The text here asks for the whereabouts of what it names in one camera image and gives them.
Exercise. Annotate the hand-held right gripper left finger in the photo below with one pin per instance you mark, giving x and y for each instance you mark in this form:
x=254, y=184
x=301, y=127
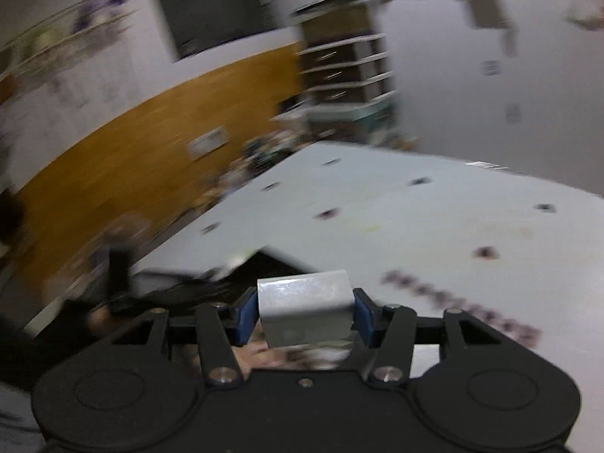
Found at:
x=245, y=319

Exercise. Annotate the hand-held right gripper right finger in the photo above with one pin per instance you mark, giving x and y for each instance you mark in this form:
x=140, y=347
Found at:
x=364, y=321

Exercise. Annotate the white plastic block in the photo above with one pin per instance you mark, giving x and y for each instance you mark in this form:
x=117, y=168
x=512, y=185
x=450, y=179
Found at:
x=302, y=306

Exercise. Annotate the black cardboard box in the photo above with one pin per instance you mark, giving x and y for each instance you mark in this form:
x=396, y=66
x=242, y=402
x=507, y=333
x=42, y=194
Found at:
x=283, y=274

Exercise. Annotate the wooden block with clear stamp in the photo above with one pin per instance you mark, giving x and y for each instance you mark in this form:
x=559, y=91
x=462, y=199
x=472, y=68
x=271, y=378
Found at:
x=264, y=356

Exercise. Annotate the pile of toys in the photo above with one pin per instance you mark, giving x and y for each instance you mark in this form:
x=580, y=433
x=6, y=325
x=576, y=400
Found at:
x=255, y=160

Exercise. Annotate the white drawer unit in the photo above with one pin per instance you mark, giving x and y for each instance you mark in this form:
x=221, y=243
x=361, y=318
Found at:
x=344, y=63

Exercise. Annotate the dark window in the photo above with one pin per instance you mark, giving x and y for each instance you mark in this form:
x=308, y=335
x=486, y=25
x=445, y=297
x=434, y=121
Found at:
x=212, y=4

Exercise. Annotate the white wall outlet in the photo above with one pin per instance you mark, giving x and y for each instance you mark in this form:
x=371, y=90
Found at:
x=208, y=141

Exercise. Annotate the square wall plate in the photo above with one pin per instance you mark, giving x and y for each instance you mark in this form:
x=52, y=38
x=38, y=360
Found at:
x=491, y=68

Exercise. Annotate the white wall shelf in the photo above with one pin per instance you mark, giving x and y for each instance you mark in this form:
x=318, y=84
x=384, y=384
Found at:
x=71, y=28

